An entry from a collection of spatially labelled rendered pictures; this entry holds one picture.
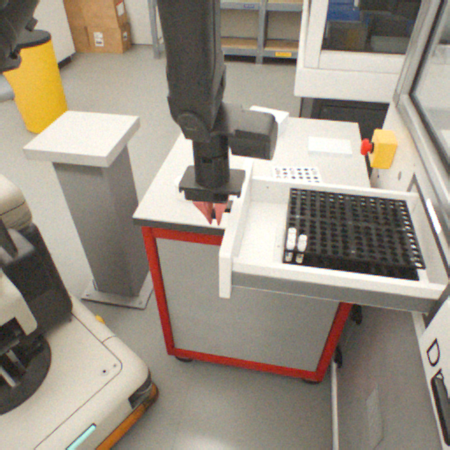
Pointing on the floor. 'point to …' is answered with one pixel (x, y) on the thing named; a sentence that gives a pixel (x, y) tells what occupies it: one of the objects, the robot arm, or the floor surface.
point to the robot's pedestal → (100, 200)
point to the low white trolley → (166, 186)
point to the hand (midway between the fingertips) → (214, 220)
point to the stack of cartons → (98, 25)
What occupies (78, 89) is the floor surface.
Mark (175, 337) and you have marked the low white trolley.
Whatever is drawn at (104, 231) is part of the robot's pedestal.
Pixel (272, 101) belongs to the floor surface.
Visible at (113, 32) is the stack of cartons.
